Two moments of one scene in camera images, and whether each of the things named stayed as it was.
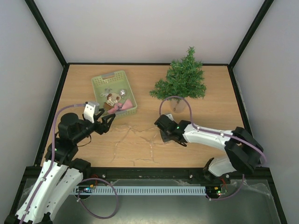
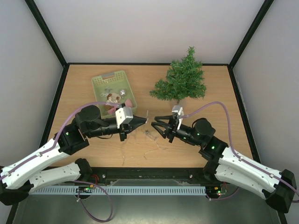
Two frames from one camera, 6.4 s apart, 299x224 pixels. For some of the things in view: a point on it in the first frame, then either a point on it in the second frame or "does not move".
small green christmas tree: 184,79 does not move
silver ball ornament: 122,92 does not move
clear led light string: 141,137 to 149,150
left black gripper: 105,127 to 125,129
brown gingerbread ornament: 112,98 does not move
